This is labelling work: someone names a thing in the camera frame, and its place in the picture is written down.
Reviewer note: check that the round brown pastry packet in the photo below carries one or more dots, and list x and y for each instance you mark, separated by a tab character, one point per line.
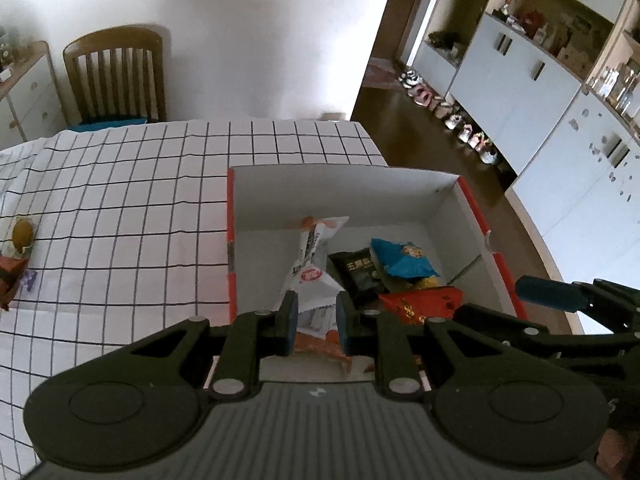
22	238

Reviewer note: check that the brown wooden chair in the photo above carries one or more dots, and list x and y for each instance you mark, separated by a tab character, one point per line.
117	75

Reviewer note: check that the purple candy packet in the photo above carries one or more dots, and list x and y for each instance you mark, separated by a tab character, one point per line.
28	280

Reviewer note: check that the brown wooden door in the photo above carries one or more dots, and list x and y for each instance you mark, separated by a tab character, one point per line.
394	28

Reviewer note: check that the white snack packet orange end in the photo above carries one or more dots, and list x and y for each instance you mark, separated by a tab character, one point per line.
316	289

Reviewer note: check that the yellow snack packet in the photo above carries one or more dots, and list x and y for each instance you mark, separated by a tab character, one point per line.
426	283

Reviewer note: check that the patterned door mat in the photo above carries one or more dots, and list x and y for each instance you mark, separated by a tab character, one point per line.
382	74

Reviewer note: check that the dark red foil snack bag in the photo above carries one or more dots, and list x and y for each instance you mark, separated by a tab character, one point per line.
11	273

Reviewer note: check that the white drawer sideboard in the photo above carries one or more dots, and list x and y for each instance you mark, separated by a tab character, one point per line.
31	107

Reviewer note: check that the blue cookie snack packet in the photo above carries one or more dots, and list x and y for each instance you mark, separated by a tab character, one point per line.
402	260

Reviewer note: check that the white red cardboard box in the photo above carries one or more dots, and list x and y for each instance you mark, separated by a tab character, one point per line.
430	208

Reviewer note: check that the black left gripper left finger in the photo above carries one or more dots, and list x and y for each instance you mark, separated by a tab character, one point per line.
241	346

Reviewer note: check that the white grid tablecloth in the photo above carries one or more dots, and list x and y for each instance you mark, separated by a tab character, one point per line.
130	238

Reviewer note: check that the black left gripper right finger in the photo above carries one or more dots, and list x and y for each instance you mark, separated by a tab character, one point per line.
381	336

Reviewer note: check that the row of shoes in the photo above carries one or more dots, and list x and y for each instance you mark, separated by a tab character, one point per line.
452	116

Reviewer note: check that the white wall cabinet unit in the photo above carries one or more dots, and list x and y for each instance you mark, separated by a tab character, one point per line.
524	74

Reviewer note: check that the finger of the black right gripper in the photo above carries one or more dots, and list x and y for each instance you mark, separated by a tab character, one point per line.
551	294

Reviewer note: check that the black sesame snack packet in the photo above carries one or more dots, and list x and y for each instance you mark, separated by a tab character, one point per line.
359	277

